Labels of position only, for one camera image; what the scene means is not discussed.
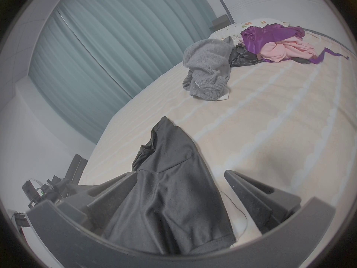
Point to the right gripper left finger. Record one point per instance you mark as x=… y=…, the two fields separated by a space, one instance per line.
x=100 y=208

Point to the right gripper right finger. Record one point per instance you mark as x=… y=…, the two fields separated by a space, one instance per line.
x=251 y=202

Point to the black T-shirt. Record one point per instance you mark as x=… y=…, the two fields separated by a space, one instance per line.
x=167 y=191

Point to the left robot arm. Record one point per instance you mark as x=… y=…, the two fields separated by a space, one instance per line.
x=53 y=194

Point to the black chest of drawers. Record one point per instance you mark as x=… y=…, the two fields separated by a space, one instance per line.
x=76 y=169

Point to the bed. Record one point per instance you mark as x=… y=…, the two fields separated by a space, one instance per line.
x=279 y=121

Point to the blue-green curtain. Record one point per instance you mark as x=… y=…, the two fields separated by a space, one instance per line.
x=69 y=79
x=139 y=24

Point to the grey garment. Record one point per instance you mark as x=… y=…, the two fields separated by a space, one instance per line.
x=209 y=66

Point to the black shiny garment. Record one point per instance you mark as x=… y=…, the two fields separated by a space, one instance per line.
x=242 y=57

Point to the pink garment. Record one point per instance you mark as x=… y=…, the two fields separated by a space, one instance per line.
x=281 y=52

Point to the purple garment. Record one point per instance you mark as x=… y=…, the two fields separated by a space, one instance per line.
x=259 y=35

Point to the white printed pillow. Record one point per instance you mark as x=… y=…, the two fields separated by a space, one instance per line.
x=228 y=31

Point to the grey bedside table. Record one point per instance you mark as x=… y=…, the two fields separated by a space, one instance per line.
x=220 y=22

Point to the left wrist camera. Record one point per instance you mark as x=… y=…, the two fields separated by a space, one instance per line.
x=30 y=190

